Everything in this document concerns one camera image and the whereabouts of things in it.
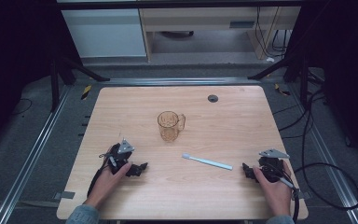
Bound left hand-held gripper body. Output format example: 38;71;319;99
106;138;136;175

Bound aluminium floor rail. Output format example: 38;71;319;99
0;85;73;224
101;77;262;88
287;83;358;224

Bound black metal stand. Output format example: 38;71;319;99
247;52;311;107
49;55;110;113

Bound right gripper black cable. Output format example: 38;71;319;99
273;167;301;224

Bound looped black floor cable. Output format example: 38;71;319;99
293;90;358;210

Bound thin black floor cable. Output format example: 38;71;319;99
11;98;33;116

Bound yellow black hazard tape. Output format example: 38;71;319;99
274;83;292;96
80;84;93;101

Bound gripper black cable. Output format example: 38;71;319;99
273;167;301;224
87;152;117;198

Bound person's right hand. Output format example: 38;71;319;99
253;162;293;217

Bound white cabinet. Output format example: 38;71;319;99
61;8;147;59

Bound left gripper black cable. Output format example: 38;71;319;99
87;152;117;198

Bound amber glass mug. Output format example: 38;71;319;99
157;110;186;143

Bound hanging black desk cables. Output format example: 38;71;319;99
255;7;291;59

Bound person's left hand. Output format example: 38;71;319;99
85;161;133;210

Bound grey tape strip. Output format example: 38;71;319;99
53;190;76;201

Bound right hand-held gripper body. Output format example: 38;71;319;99
258;148;291;184

